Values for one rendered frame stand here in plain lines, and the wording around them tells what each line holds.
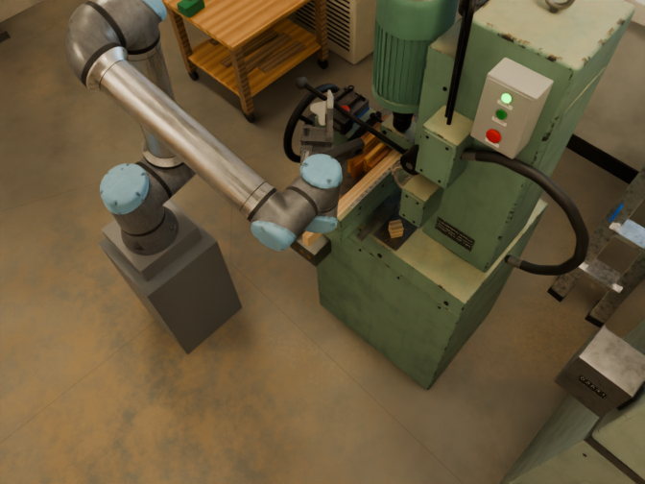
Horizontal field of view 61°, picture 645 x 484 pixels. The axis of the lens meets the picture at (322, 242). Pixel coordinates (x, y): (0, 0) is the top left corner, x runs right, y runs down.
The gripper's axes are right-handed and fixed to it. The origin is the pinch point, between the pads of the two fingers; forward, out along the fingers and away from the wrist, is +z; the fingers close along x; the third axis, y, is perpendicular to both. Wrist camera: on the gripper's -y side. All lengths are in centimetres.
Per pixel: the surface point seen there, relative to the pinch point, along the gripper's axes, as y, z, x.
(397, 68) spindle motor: -14.2, -6.7, -22.6
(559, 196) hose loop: -44, -41, -26
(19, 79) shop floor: 177, 127, 136
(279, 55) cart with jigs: 23, 123, 101
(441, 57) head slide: -21.6, -11.6, -31.5
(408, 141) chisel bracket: -21.6, -7.0, 3.2
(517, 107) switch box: -31, -33, -41
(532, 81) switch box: -33, -30, -45
